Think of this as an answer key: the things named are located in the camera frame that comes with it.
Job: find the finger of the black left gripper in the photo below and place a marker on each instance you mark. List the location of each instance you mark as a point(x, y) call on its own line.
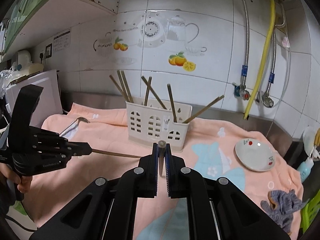
point(75, 146)
point(75, 153)

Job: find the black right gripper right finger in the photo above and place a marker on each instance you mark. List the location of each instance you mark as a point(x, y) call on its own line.
point(217, 209)

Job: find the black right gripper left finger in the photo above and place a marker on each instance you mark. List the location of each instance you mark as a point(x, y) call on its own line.
point(105, 209)

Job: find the wooden chopstick five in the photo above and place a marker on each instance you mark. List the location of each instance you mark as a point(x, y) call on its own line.
point(115, 154)

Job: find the wooden chopstick three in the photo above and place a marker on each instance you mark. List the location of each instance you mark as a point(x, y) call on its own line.
point(122, 91)

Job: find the wooden chopstick four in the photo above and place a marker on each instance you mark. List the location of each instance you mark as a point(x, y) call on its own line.
point(122, 85)

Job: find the wooden chopstick two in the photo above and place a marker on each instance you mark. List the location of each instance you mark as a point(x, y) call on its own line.
point(161, 156)

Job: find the wooden chopstick seven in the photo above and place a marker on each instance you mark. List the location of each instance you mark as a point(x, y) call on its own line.
point(147, 91)

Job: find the wooden chopstick eight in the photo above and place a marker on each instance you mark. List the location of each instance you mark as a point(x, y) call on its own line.
point(202, 109)

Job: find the wooden chopstick nine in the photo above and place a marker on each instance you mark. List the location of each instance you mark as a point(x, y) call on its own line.
point(204, 109)

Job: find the wooden chopstick ten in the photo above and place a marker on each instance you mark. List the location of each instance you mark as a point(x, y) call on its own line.
point(172, 102)

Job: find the wooden chopstick one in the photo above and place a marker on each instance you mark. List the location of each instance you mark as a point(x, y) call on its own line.
point(127, 87)

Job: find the wooden chopstick six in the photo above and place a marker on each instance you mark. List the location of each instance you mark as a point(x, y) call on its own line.
point(153, 92)

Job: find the left hand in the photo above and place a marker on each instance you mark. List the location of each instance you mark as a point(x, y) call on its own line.
point(23, 183)

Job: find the metal slotted spoon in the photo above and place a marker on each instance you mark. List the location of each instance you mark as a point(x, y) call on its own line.
point(73, 125)

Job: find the white microwave oven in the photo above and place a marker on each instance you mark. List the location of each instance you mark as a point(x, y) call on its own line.
point(37, 96)

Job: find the grey rag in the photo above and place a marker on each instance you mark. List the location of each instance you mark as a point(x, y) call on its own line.
point(281, 206)

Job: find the white floral dish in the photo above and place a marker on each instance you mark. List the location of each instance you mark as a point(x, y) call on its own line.
point(255, 155)

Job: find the beige plastic utensil holder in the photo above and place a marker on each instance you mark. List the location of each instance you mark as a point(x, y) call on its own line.
point(152, 123)

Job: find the green plastic drying rack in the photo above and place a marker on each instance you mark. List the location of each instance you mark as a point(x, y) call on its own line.
point(309, 212)

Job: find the white kettle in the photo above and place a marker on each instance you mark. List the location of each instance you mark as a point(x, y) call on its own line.
point(22, 60)

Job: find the blue detergent bottle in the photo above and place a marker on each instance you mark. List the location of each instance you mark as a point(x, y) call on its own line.
point(305, 169)

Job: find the wall power socket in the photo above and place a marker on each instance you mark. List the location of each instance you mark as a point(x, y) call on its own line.
point(49, 51)

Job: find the wall instruction sticker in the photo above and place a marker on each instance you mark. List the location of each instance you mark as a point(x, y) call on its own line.
point(62, 41)

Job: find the green wall cabinet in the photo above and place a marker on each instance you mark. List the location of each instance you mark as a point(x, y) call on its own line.
point(19, 14)

